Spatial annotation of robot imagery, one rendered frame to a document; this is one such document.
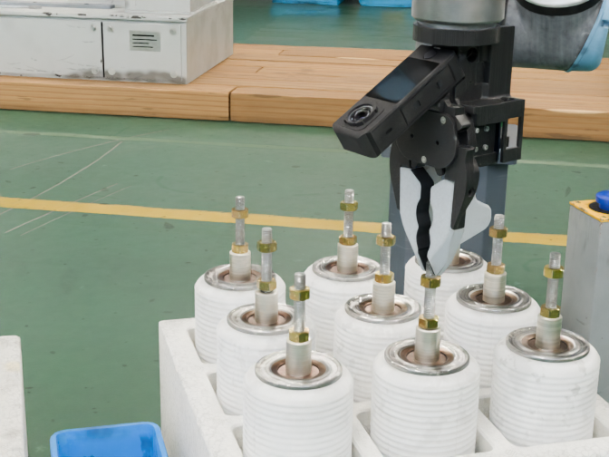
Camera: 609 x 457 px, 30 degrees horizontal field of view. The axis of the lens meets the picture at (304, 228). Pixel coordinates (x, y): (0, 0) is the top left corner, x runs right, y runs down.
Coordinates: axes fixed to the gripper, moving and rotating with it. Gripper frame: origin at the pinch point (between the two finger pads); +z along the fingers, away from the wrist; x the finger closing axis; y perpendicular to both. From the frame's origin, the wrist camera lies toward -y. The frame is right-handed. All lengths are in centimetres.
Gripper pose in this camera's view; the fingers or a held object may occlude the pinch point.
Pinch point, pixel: (426, 259)
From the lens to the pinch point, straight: 98.4
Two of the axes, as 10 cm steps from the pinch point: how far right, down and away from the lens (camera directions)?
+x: -6.1, -2.5, 7.5
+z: -0.1, 9.5, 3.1
